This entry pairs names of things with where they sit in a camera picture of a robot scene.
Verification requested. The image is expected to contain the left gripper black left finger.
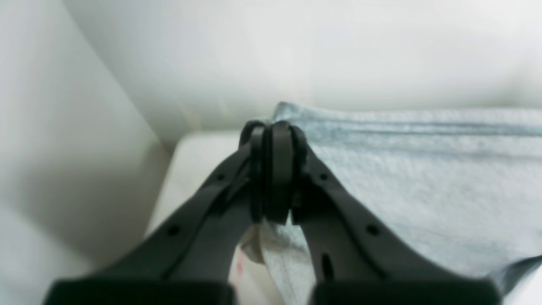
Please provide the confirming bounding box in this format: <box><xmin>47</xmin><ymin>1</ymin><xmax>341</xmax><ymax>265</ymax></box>
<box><xmin>45</xmin><ymin>121</ymin><xmax>269</xmax><ymax>305</ymax></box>

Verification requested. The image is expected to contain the grey T-shirt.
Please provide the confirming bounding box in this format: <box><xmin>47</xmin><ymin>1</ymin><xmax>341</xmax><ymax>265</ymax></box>
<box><xmin>241</xmin><ymin>102</ymin><xmax>542</xmax><ymax>305</ymax></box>

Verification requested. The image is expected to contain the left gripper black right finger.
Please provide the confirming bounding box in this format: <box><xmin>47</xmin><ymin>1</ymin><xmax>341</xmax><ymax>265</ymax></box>
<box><xmin>269</xmin><ymin>121</ymin><xmax>501</xmax><ymax>305</ymax></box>

